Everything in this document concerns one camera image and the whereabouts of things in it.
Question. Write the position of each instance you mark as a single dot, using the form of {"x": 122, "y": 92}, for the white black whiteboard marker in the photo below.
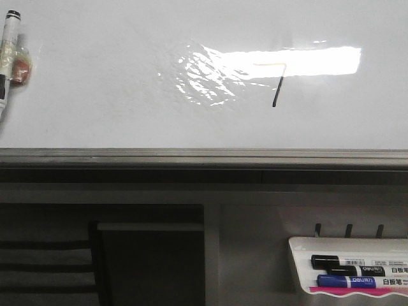
{"x": 15, "y": 60}

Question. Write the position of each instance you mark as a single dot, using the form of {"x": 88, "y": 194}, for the white whiteboard surface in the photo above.
{"x": 211, "y": 74}

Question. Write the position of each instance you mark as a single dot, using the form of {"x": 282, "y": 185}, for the blue capped whiteboard marker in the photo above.
{"x": 367, "y": 282}

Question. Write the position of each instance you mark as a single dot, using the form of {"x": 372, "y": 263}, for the black tray hook left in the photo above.
{"x": 317, "y": 230}

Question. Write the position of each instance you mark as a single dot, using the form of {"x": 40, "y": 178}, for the black tray hook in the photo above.
{"x": 379, "y": 233}
{"x": 348, "y": 230}
{"x": 317, "y": 230}

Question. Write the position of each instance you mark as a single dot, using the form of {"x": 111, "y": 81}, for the white plastic marker tray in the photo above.
{"x": 302, "y": 248}

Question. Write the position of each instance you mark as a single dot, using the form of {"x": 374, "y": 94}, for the black capped marker upper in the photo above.
{"x": 322, "y": 261}

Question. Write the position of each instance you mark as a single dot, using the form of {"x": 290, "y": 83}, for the black capped marker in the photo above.
{"x": 372, "y": 271}
{"x": 322, "y": 261}

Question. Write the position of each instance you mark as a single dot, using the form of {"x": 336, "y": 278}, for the black tray hook middle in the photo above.
{"x": 348, "y": 230}

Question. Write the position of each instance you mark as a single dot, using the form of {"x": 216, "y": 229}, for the black tray hook right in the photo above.
{"x": 379, "y": 233}

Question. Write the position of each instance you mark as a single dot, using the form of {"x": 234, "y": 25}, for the black capped marker middle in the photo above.
{"x": 372, "y": 271}

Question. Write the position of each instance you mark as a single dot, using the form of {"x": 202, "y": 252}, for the dark slatted chair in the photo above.
{"x": 97, "y": 267}

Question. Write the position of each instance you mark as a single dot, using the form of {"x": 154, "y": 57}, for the grey aluminium whiteboard frame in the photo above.
{"x": 205, "y": 166}

